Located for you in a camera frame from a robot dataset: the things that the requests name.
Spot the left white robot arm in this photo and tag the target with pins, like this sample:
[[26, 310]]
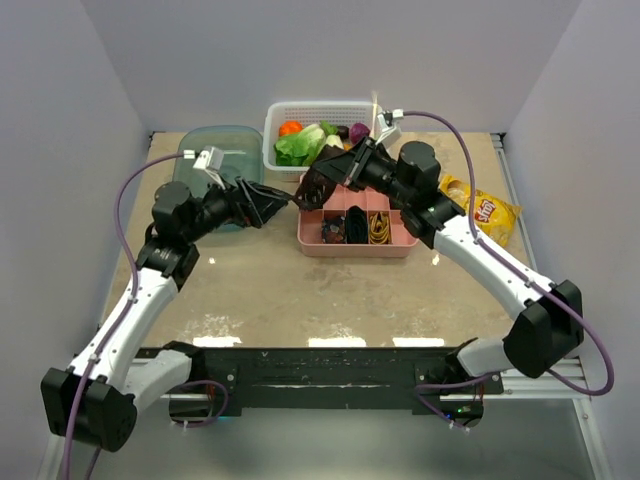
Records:
[[96, 400]]

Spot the white daikon radish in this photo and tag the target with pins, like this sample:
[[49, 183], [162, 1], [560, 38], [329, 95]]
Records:
[[334, 142]]

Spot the purple onion toy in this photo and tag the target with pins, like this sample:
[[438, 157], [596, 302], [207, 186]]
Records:
[[357, 132]]

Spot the green onion stalk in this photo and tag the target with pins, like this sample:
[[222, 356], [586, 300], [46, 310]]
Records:
[[375, 111]]

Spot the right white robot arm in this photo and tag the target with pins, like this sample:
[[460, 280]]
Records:
[[545, 328]]

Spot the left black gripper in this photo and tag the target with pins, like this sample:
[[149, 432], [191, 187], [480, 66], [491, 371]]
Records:
[[259, 208]]

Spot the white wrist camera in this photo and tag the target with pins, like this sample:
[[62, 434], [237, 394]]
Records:
[[207, 163], [388, 124]]

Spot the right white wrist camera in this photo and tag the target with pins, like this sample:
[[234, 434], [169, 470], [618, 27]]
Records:
[[388, 124]]

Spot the dark patterned necktie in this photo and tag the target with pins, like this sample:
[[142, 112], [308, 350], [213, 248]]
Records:
[[315, 189]]

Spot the dark eggplant toy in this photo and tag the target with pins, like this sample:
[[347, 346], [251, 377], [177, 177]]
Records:
[[343, 133]]

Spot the rolled floral tie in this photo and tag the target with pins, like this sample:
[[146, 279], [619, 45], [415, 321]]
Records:
[[333, 230]]

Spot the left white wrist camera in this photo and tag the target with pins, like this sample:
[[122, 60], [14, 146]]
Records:
[[207, 163]]

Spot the rolled dark blue tie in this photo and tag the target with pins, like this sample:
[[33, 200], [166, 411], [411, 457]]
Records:
[[356, 226]]

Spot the rolled yellow tie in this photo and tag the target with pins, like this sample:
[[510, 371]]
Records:
[[379, 228]]

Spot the green lettuce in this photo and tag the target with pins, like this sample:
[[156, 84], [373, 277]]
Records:
[[299, 149]]

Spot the teal transparent container lid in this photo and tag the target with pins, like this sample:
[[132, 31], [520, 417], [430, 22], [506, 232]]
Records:
[[242, 147]]

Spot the pink divided organizer tray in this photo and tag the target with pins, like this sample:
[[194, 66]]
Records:
[[309, 228]]

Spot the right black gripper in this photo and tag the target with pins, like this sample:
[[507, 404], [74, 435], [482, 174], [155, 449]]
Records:
[[347, 167]]

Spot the white plastic basket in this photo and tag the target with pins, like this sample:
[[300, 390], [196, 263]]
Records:
[[335, 112]]

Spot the orange pumpkin toy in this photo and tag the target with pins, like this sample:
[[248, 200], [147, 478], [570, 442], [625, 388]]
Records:
[[289, 128]]

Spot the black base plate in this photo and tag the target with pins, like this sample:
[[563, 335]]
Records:
[[416, 379]]

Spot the yellow chips bag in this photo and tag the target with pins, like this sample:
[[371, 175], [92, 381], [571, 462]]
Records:
[[495, 217]]

